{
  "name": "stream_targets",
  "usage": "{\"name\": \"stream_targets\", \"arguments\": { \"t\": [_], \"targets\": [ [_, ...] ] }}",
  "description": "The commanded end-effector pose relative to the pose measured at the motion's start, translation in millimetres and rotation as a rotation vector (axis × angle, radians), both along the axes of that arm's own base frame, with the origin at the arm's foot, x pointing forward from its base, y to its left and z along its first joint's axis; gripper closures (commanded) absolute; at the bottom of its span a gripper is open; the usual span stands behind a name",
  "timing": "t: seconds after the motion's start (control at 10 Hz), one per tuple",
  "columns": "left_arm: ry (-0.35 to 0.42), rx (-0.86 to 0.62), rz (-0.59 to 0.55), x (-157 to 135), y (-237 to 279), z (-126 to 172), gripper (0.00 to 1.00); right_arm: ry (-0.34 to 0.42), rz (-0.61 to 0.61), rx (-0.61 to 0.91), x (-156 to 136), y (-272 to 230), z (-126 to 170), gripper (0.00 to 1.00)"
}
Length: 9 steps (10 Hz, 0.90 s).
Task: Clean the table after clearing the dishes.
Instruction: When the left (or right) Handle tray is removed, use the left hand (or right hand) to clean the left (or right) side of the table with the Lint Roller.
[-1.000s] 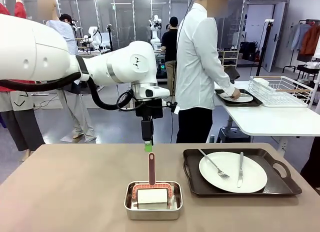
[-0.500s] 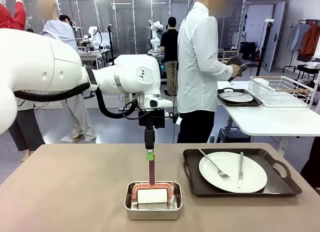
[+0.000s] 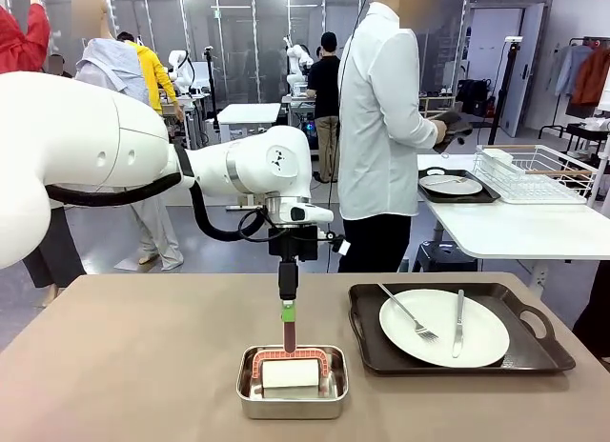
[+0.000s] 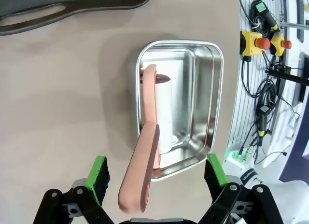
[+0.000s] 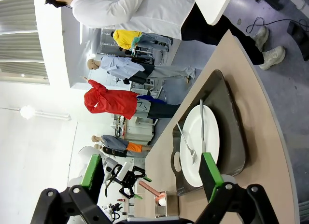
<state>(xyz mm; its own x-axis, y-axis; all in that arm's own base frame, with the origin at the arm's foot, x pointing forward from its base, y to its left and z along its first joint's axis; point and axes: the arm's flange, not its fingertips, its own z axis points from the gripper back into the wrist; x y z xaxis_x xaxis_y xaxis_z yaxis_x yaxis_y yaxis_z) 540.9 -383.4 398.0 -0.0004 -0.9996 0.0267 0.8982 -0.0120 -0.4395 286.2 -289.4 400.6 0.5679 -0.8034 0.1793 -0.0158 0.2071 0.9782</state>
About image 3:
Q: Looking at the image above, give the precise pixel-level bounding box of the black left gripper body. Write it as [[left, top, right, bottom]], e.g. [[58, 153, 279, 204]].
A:
[[268, 225, 318, 274]]

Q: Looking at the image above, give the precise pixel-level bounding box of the white round plate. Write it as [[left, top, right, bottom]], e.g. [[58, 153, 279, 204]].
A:
[[379, 289, 511, 369]]

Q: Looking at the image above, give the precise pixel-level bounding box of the dark grey handheld object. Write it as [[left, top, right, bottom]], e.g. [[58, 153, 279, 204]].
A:
[[431, 107, 474, 158]]

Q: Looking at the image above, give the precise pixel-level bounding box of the person's right forearm white sleeve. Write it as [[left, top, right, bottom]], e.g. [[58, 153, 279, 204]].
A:
[[380, 107, 440, 151]]

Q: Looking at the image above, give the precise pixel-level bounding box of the person's right hand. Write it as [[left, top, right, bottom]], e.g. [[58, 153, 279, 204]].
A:
[[431, 119, 448, 151]]

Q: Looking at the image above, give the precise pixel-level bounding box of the stainless steel rectangular tray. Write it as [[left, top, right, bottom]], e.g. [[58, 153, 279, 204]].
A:
[[236, 344, 350, 408]]

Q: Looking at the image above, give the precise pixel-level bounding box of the white background table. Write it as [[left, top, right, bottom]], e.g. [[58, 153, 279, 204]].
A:
[[216, 102, 282, 134]]

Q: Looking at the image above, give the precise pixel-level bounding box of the silver fork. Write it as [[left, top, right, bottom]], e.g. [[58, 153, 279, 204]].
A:
[[377, 282, 440, 343]]

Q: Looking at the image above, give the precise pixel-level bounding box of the black stool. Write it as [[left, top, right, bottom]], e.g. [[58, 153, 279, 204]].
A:
[[412, 241, 478, 274]]

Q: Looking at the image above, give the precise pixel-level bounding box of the person in white shirt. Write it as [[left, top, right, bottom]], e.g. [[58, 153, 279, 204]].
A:
[[336, 0, 473, 274]]

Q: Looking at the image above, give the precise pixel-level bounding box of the person in black shirt khaki trousers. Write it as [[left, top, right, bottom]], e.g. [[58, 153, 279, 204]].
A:
[[306, 30, 342, 184]]

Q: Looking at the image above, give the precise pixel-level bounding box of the grey round plate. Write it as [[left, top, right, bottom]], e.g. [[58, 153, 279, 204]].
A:
[[418, 174, 483, 196]]

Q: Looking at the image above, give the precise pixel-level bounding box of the silver table knife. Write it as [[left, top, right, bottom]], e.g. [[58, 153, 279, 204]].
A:
[[451, 289, 466, 359]]

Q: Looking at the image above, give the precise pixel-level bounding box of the wooden cubby shelf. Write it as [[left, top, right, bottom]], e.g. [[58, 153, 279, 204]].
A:
[[417, 92, 461, 122]]

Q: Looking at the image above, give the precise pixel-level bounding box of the person in yellow top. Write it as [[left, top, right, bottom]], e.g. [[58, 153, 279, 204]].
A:
[[116, 30, 185, 124]]

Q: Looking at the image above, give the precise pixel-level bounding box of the white rectangular dish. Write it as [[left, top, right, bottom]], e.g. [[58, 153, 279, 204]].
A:
[[480, 148, 514, 168]]

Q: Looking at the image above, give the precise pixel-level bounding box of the white side table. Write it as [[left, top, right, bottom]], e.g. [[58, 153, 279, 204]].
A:
[[417, 151, 610, 291]]

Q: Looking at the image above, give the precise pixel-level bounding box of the black backpack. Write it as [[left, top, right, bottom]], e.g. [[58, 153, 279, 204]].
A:
[[458, 78, 493, 117]]

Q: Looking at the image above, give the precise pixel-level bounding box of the person in dark skirt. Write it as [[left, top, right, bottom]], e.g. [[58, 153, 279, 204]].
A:
[[21, 53, 88, 310]]

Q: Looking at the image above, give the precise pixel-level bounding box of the black tripod stand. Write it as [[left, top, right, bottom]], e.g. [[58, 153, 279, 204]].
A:
[[488, 34, 524, 143]]

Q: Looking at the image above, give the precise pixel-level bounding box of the black clothing rack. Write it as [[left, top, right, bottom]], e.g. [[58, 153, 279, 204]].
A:
[[538, 35, 610, 139]]

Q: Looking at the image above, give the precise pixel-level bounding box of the white door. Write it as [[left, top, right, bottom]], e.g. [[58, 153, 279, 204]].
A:
[[499, 3, 545, 139]]

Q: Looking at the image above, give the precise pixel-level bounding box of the light blue hanging shirt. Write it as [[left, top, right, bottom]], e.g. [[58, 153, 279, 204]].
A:
[[555, 44, 591, 98]]

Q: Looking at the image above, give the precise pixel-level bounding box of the figure in red garment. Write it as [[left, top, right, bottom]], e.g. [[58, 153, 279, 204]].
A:
[[0, 0, 51, 75]]

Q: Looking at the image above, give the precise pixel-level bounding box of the orange hanging jacket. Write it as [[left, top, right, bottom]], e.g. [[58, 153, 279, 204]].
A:
[[571, 46, 610, 108]]

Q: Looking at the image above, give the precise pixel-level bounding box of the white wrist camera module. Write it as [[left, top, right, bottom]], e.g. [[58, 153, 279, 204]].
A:
[[314, 230, 353, 258]]

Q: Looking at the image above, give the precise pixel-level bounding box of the black corrugated arm cable hose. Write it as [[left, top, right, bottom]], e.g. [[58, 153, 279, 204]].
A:
[[45, 171, 274, 239]]

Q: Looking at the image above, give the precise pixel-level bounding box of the black serving tray with handles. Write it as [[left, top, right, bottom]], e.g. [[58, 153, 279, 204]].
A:
[[347, 282, 577, 377]]

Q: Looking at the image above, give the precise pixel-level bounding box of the white wire dish rack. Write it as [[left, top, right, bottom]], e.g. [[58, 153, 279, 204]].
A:
[[474, 144, 597, 205]]

